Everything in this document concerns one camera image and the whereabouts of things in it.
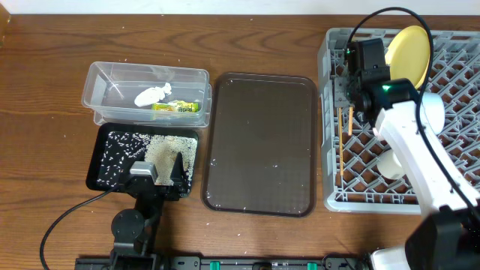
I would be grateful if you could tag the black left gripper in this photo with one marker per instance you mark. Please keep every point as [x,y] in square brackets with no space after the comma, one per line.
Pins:
[181,186]

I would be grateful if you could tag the wooden chopstick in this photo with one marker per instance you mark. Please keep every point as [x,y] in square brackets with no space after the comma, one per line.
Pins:
[350,121]
[340,141]

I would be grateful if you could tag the yellow plate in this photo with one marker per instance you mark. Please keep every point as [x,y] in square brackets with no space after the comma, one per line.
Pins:
[408,55]

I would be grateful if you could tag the leftover rice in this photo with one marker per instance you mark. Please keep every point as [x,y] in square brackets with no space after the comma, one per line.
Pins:
[122,149]

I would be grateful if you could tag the yellow green snack wrapper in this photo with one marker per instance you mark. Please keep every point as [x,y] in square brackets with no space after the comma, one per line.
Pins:
[179,106]

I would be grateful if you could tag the light blue bowl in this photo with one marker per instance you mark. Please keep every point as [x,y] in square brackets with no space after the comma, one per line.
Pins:
[432,112]

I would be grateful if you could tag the white paper cup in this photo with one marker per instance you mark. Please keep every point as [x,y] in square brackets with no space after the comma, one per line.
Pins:
[389,166]

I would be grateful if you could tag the white napkin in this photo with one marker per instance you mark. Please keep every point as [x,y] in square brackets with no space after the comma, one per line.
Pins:
[153,95]

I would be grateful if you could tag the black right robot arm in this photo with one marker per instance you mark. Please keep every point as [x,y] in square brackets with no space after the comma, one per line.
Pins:
[448,236]

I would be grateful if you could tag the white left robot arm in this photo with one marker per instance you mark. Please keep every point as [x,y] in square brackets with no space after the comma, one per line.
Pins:
[134,229]

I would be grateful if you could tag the black waste tray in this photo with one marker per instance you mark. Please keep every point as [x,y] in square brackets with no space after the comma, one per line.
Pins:
[99,148]

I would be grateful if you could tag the grey dishwasher rack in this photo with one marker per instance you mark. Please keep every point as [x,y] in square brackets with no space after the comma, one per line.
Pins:
[455,77]

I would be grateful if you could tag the dark brown serving tray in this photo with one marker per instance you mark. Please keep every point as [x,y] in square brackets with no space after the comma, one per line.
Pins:
[262,146]

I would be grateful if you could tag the clear plastic bin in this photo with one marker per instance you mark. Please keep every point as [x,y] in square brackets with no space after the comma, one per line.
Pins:
[111,88]

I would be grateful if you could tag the black rail with green clips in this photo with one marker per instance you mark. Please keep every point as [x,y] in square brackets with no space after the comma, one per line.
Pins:
[332,261]

